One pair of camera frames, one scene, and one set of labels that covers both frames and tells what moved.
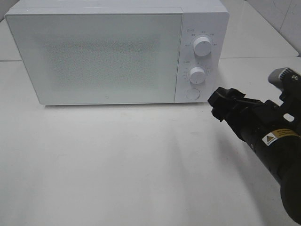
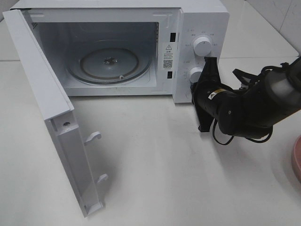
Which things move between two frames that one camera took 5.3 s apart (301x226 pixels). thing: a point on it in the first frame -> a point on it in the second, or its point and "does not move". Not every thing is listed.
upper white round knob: (202, 46) does not move
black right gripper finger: (220, 113) -> (210, 67)
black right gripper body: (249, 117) -> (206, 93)
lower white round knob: (197, 75) does not move
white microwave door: (100, 58) -> (61, 118)
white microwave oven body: (122, 52) does not move
